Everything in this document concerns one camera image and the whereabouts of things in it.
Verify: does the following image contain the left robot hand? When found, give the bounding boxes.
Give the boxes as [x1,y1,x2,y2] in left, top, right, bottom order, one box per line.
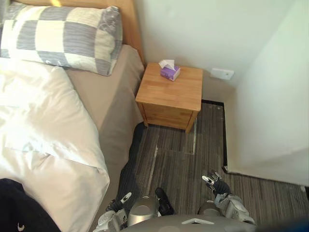
[107,191,132,211]

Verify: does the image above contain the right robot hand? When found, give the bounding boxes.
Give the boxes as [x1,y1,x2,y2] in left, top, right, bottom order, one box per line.
[201,169,230,195]

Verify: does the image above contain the black cloth garment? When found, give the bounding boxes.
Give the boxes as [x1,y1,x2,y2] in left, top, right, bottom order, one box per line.
[0,178,61,232]

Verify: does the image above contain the bed with beige sheet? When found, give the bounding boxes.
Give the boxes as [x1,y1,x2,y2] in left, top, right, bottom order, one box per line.
[65,43,146,194]

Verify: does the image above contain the silver robot body and legs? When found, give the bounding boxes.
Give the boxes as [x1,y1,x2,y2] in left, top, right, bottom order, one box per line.
[125,187,257,232]

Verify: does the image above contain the white duvet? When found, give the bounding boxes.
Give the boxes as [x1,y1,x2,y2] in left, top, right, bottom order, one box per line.
[0,57,111,232]

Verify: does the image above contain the wooden bedside table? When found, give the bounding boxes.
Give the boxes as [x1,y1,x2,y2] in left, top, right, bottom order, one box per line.
[135,62,204,134]

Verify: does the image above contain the purple tissue box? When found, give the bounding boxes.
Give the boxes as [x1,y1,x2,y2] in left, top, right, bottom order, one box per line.
[158,59,181,82]

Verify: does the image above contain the checked grey white pillow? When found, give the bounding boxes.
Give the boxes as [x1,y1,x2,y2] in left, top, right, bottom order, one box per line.
[0,1,123,77]

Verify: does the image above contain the wooden headboard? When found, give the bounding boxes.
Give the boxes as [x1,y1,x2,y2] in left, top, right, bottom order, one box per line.
[9,0,146,68]

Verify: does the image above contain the white wall socket plate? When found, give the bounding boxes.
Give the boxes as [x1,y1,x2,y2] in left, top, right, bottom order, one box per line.
[209,68,235,80]

